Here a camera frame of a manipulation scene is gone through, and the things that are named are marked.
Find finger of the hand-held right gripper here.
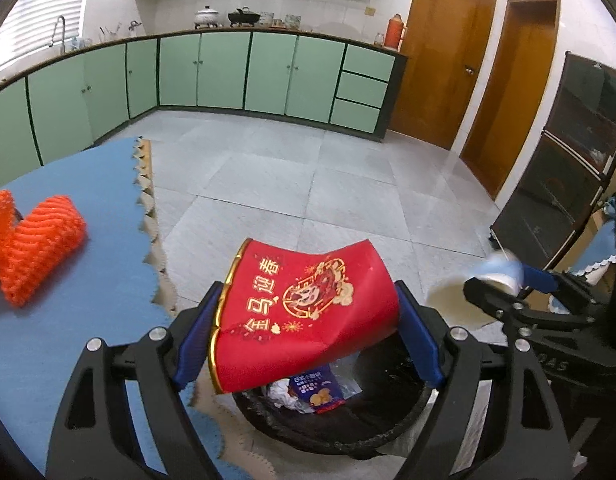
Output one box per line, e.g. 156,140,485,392
520,262,609,311
463,276,554,341

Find white cooking pot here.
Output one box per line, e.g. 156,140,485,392
194,6,221,29

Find blue cloth with white edge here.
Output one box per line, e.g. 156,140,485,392
570,200,616,321

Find white tape roll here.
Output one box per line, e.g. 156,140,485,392
428,251,528,323

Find plain wooden door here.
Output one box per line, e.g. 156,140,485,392
460,0,561,203

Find black wok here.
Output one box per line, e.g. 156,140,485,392
228,7,261,27

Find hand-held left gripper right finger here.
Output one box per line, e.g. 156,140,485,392
388,280,575,480

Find white tissue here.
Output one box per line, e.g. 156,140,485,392
265,379,301,413

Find black lined trash bin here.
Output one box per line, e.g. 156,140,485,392
232,332,439,461

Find blue snack packet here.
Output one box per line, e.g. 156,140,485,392
288,364,345,415

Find black glass cabinet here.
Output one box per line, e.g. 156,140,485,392
488,51,616,273

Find green base cabinets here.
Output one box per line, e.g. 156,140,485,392
0,30,409,191

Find white window blind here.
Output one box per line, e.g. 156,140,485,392
0,0,93,78

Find blue scalloped tablecloth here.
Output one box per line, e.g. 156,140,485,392
0,135,269,480

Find red paper cup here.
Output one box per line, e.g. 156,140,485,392
208,237,401,395

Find orange foam fruit net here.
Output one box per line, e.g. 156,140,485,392
0,189,88,307

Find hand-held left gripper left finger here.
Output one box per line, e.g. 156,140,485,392
45,280,239,480

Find orange thermos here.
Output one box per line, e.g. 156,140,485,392
386,13,403,51

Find metal faucet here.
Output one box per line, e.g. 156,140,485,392
52,15,68,56

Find wooden door with handle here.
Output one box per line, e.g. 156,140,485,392
390,0,498,151

